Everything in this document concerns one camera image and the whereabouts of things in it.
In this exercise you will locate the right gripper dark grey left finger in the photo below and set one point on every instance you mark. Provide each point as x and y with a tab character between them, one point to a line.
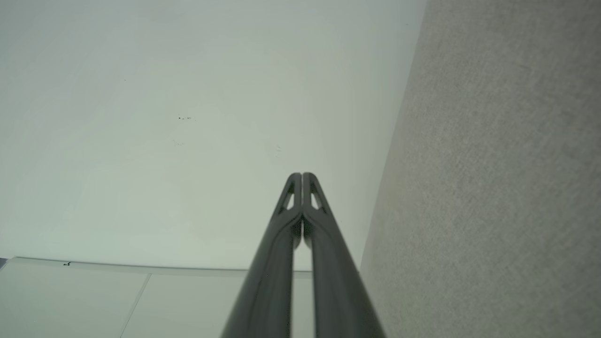
270	281

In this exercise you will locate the grey fabric sofa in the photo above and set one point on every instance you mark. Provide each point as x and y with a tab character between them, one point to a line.
493	188

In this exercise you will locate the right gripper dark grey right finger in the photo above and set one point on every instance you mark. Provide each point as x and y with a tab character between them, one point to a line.
338	281

